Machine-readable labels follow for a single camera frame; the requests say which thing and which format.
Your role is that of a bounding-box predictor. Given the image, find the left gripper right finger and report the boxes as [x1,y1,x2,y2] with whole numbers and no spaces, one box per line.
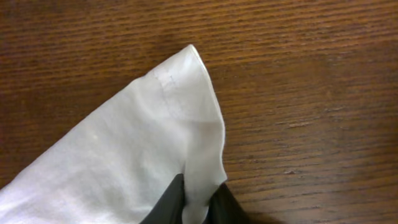
[203,184,249,224]

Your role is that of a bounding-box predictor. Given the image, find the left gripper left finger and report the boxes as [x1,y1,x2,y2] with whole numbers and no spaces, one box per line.
[140,174,185,224]

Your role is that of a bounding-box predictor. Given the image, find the white t-shirt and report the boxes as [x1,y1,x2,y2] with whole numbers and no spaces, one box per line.
[1,45,227,223]

